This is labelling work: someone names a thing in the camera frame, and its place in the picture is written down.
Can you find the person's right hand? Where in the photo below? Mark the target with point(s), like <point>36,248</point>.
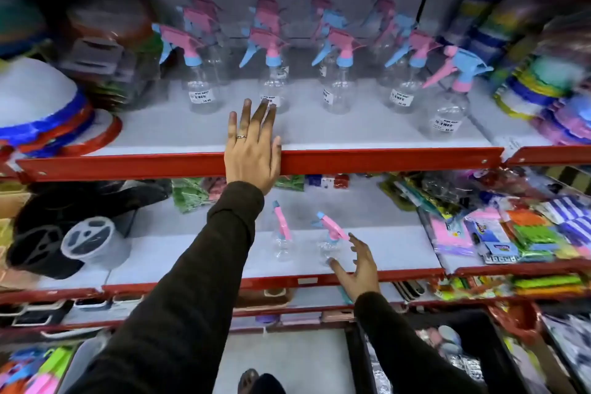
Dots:
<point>362,273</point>

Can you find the person's left hand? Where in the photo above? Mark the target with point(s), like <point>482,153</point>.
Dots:
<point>251,156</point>

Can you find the person's right thumb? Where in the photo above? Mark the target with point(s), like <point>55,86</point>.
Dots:
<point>339,271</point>

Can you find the person's left little finger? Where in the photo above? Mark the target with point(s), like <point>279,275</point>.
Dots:
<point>232,127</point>

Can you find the person's left middle finger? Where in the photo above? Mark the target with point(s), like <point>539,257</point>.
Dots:
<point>259,119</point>

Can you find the person's left thumb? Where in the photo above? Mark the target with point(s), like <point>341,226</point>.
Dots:
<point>277,153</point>

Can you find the person's right forearm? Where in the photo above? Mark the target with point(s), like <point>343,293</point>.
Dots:
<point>401,352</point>

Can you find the person's left forearm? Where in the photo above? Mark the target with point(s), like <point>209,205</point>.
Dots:
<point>184,296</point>

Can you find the green packet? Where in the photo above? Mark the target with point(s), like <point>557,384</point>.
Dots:
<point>290,182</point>
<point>189,195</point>

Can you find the spray bottle with pink trigger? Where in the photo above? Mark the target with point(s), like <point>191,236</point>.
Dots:
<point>333,225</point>
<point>281,223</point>

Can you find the group of clear spray bottles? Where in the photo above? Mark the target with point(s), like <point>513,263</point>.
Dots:
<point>272,45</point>

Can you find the red metal shelf unit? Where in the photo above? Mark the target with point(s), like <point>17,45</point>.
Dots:
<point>369,161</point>

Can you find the person's shoe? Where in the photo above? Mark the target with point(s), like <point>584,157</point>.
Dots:
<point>249,380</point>

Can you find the stack of clear plastic containers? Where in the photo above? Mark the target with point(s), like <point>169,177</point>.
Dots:
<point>106,56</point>

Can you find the black plastic crate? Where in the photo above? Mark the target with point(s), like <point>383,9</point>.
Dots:
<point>489,352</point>

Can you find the pile of colourful packets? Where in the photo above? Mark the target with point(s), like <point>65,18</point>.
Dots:
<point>508,223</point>

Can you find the red plastic basket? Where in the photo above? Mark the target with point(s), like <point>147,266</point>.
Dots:
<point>517,320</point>

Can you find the stack of white plastic bowls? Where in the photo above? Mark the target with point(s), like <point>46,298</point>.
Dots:
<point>37,96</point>

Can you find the row of green orange packets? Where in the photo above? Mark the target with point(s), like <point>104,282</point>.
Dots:
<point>545,285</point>

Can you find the white shelf label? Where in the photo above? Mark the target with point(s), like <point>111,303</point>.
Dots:
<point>508,146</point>

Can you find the row of black white boxes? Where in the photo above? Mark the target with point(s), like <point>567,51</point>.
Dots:
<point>55,310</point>

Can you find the stack of colourful plastic plates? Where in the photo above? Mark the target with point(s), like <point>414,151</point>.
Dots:
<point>531,61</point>

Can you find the pile of colourful plastic toys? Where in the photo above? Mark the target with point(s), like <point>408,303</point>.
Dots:
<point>32,373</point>

